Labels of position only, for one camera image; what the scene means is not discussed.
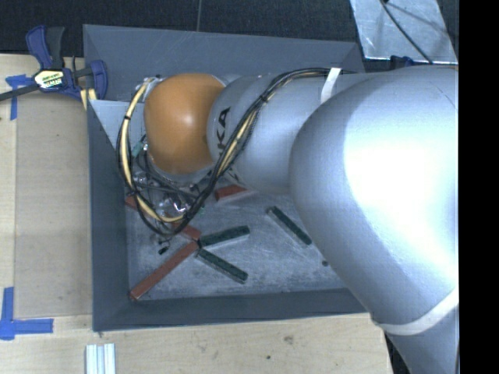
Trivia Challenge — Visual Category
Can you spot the dark green flat block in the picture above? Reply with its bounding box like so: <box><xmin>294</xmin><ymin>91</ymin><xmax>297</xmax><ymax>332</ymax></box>
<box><xmin>266</xmin><ymin>206</ymin><xmax>313</xmax><ymax>246</ymax></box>
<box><xmin>196</xmin><ymin>248</ymin><xmax>250</xmax><ymax>284</ymax></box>
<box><xmin>197</xmin><ymin>224</ymin><xmax>251</xmax><ymax>249</ymax></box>

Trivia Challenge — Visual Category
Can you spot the pale wood flat board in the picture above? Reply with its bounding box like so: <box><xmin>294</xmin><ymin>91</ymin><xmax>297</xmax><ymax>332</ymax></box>
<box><xmin>12</xmin><ymin>94</ymin><xmax>94</xmax><ymax>321</ymax></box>

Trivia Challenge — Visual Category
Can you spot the grey metal bin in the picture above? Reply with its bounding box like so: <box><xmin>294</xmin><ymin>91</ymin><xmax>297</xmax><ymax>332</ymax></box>
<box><xmin>82</xmin><ymin>23</ymin><xmax>376</xmax><ymax>333</ymax></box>

